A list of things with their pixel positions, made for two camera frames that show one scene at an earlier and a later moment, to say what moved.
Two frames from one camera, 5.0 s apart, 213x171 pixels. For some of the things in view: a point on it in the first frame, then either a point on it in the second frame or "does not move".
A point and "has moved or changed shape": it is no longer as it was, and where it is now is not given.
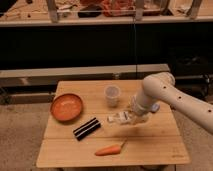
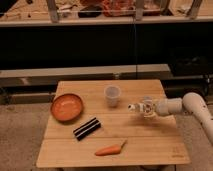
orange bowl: x=66 y=107 does not move
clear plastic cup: x=112 y=93 does not move
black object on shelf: x=90 y=11 does not move
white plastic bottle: x=120 y=117 has moved or changed shape
